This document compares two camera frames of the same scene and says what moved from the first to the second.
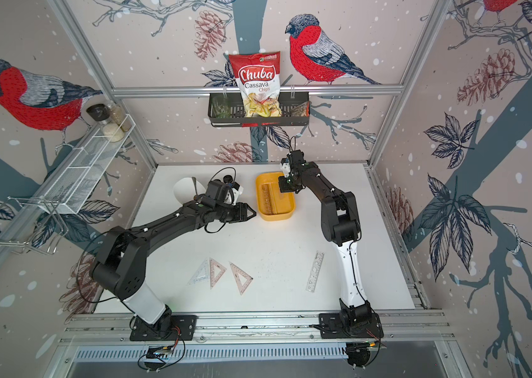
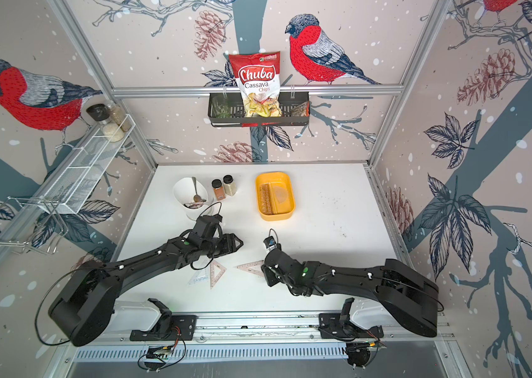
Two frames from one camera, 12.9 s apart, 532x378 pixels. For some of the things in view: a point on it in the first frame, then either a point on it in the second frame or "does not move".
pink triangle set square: (237, 272) → (254, 268)
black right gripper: (282, 187) → (268, 279)
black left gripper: (242, 213) → (230, 245)
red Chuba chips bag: (259, 76) does not move
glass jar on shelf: (119, 116) does not move
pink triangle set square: (212, 279) does not move
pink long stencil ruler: (267, 198) does not move
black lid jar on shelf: (99, 112) does not move
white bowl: (184, 190) does not move
